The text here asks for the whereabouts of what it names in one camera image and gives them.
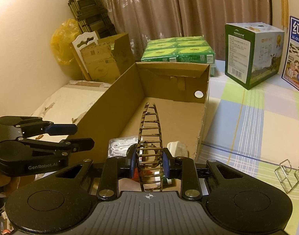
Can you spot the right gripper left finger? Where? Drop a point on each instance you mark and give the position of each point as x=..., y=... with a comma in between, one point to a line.
x=114, y=169

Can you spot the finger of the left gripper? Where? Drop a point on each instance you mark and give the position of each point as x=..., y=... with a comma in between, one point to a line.
x=46, y=127
x=64, y=147

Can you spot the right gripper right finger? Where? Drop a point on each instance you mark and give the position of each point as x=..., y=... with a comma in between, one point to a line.
x=183, y=169

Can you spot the tortoiseshell hair claw clip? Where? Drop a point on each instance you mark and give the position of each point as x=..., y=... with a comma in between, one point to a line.
x=149, y=150

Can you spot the silver wire holder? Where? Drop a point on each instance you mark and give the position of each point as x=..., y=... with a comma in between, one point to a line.
x=287, y=176

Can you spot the clear box of floss picks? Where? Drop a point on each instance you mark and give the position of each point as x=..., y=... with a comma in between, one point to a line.
x=120, y=146

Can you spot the cream patterned bed sheet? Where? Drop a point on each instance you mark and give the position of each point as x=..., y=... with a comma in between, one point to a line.
x=70, y=103

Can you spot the open brown cardboard box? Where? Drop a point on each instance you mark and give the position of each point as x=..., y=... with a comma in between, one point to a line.
x=166, y=101

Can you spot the white carved board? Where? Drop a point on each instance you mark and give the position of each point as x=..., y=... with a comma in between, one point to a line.
x=78, y=46

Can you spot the yellow plastic bag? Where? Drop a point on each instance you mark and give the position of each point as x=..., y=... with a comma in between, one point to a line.
x=61, y=39

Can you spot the checkered tablecloth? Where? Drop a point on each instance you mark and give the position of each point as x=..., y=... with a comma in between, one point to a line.
x=253, y=130

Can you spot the stacked brown cardboard boxes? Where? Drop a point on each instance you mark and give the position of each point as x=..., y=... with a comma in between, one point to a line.
x=110, y=58

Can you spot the black folding hand cart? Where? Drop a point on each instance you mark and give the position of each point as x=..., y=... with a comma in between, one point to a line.
x=91, y=15

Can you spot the green tissue box pack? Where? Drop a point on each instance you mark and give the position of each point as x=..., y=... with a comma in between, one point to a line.
x=193, y=49

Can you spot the green white milk carton box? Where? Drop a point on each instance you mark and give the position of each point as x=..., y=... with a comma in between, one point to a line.
x=253, y=52

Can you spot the blue milk carton box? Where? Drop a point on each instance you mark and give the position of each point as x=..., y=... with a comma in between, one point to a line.
x=291, y=66

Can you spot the brown patterned curtain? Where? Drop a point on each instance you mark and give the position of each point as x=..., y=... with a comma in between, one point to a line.
x=146, y=20

